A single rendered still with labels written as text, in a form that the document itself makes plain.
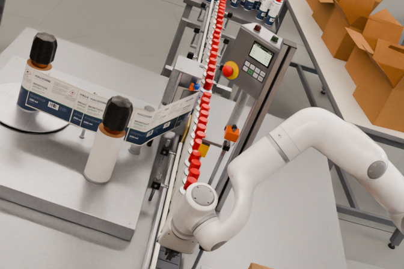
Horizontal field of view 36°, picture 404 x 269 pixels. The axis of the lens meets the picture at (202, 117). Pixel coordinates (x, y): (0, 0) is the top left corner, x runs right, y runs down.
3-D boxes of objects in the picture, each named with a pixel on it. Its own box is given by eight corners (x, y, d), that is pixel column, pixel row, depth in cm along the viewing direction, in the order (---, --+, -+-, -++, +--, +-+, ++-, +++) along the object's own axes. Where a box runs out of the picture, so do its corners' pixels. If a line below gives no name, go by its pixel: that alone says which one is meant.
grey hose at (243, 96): (223, 126, 223) (246, 77, 213) (233, 129, 223) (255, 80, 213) (223, 131, 219) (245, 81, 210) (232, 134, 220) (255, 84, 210)
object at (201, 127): (177, 166, 227) (195, 119, 217) (190, 170, 227) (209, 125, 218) (175, 173, 222) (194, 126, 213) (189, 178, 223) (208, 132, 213)
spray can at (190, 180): (163, 222, 197) (184, 172, 188) (179, 227, 198) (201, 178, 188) (162, 232, 193) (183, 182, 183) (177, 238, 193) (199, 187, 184)
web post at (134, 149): (129, 145, 227) (144, 102, 218) (141, 149, 228) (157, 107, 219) (127, 152, 223) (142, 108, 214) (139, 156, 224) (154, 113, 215)
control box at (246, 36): (235, 71, 214) (256, 21, 205) (273, 97, 207) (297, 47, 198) (218, 75, 206) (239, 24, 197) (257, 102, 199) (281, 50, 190)
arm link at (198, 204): (211, 230, 163) (192, 202, 167) (227, 205, 154) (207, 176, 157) (185, 242, 159) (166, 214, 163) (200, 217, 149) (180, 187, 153)
